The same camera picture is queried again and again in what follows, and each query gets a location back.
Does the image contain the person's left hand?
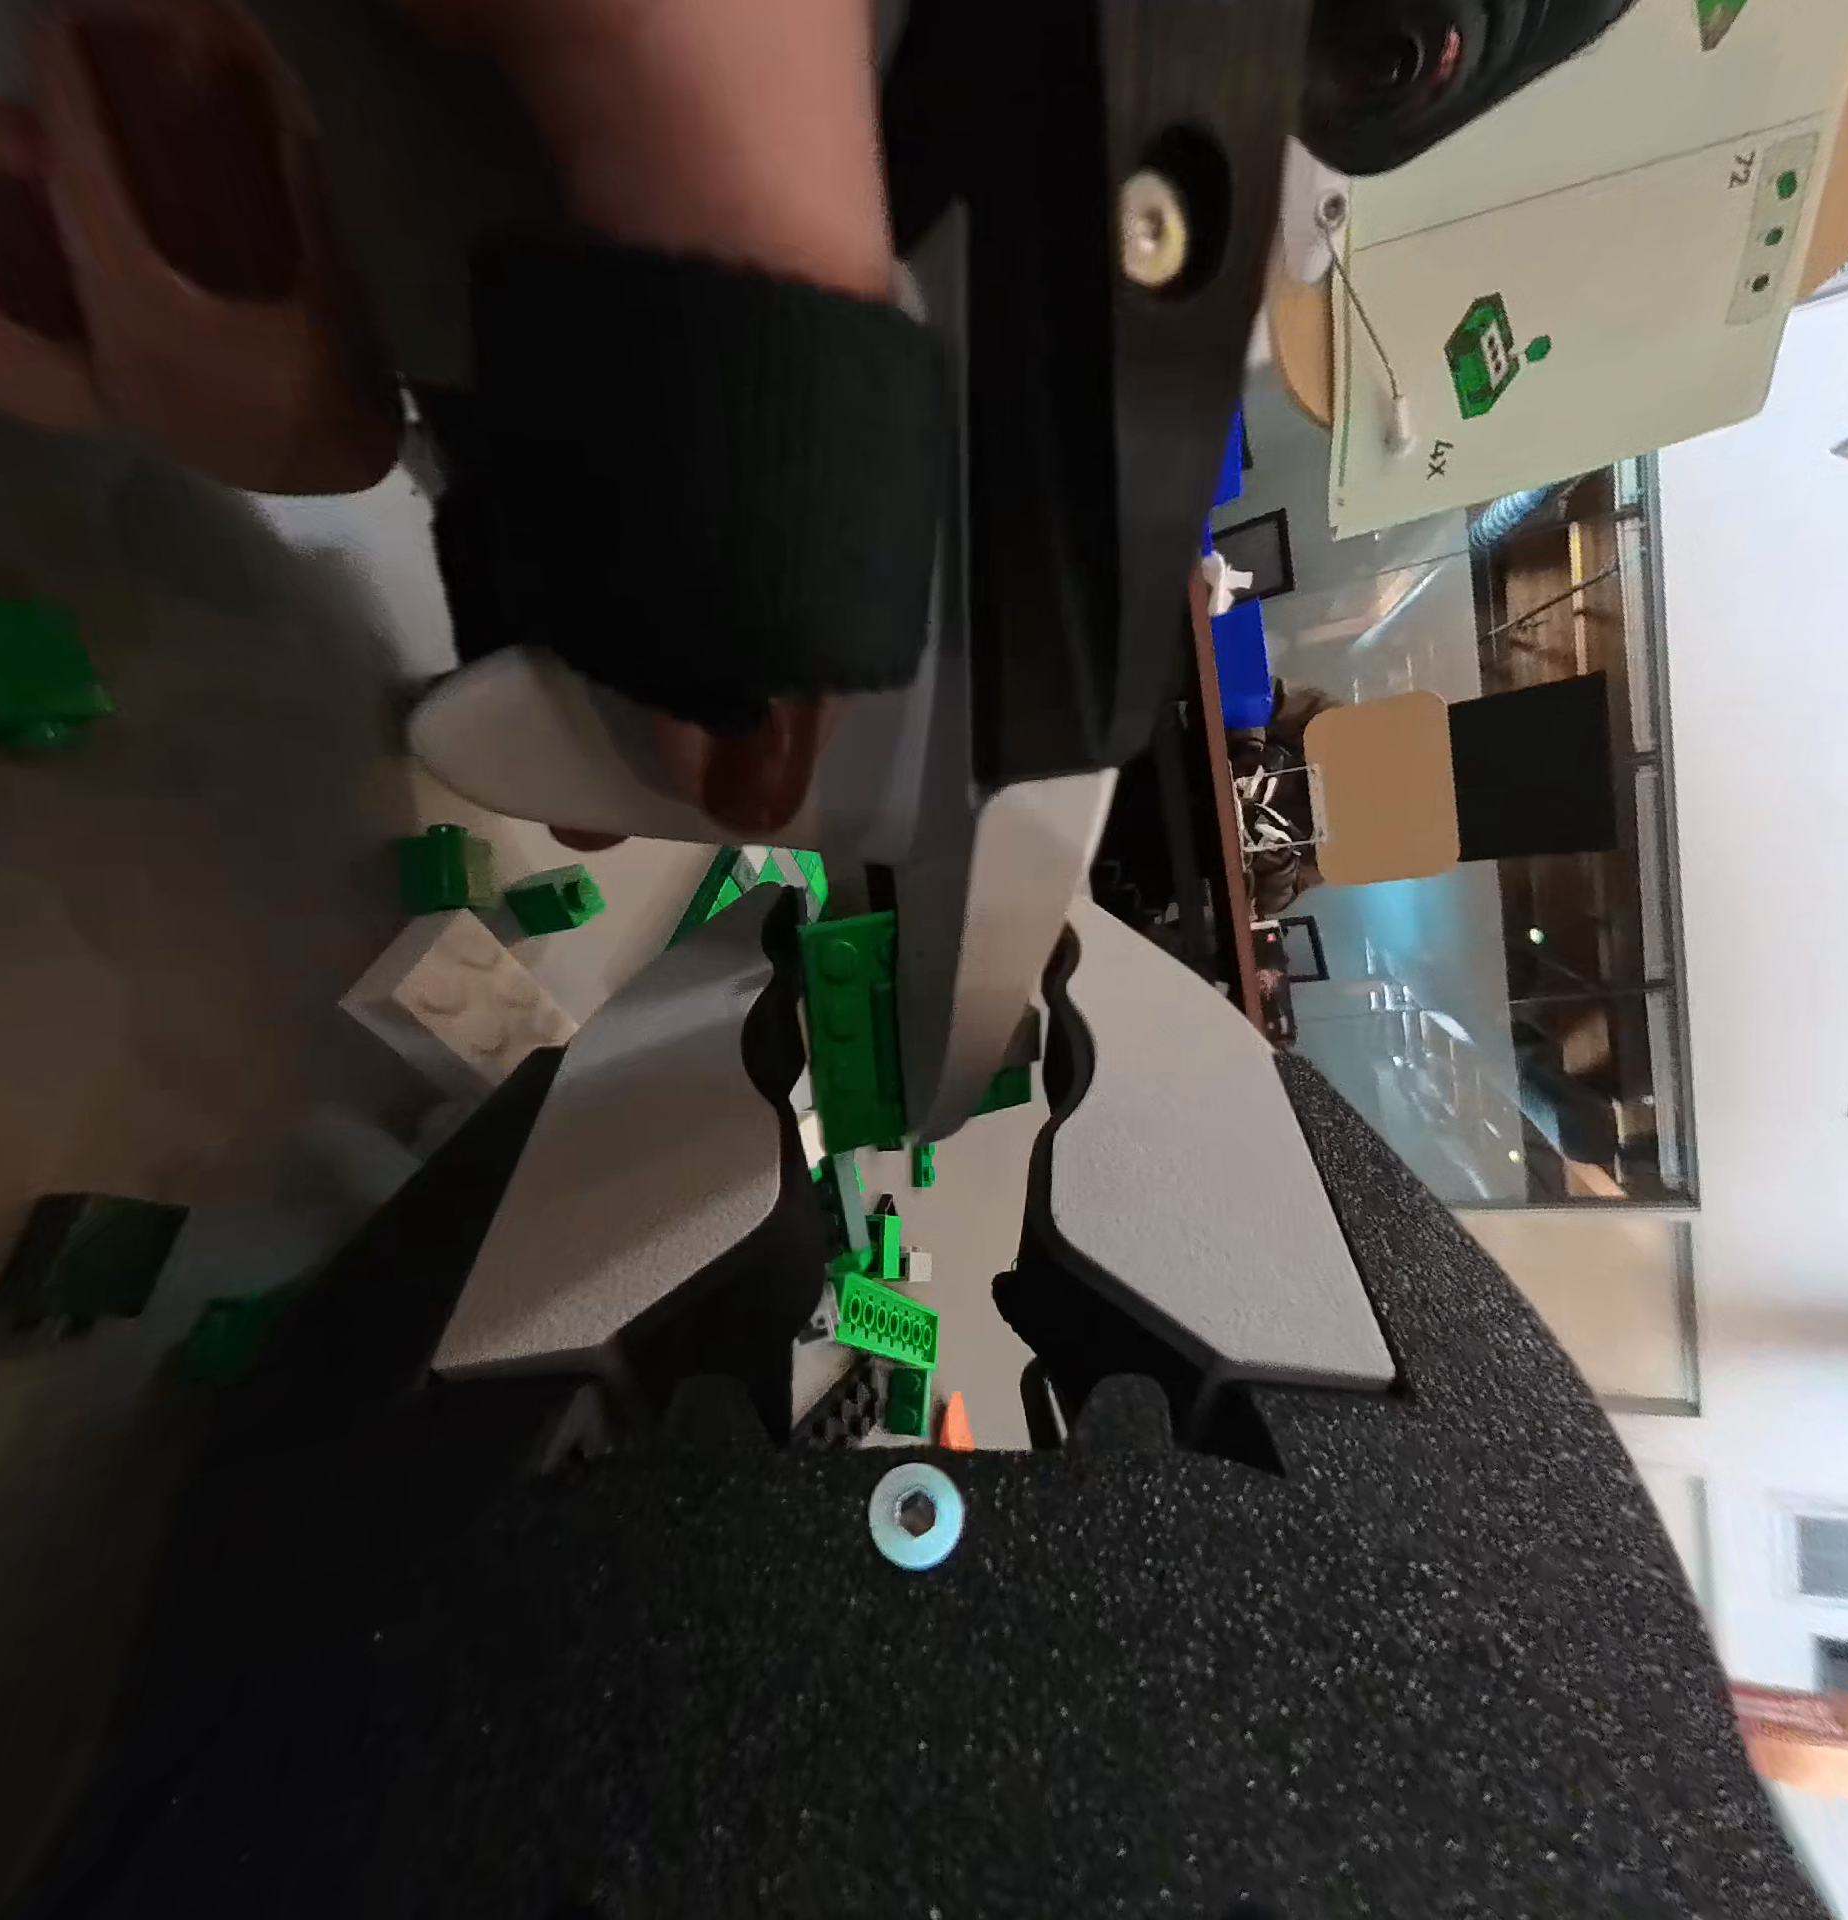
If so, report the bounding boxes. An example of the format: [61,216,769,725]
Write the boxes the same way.
[0,0,902,500]

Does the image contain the tan and black panel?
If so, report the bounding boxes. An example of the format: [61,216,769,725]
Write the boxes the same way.
[1302,674,1618,888]

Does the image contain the blue storage bin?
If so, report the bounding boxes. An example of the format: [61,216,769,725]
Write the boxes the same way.
[1201,402,1274,680]

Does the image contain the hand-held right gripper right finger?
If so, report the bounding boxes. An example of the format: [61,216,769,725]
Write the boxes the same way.
[991,900,1397,1388]

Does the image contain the open instruction booklet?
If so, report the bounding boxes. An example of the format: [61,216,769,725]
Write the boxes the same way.
[1328,0,1848,543]

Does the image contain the green holed plate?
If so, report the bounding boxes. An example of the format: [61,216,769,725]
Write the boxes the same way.
[833,1268,943,1369]

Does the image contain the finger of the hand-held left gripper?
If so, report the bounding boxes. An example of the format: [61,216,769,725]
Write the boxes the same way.
[894,764,1123,1141]

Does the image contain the small green tiled plate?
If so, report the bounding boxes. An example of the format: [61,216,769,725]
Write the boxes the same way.
[795,910,914,1158]

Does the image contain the scattered small bricks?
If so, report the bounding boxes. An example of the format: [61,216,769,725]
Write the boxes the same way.
[0,592,1033,1433]

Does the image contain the white brick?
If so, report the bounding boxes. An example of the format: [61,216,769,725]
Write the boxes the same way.
[338,904,584,1107]

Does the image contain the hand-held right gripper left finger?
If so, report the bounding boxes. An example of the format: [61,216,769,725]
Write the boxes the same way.
[433,885,837,1379]

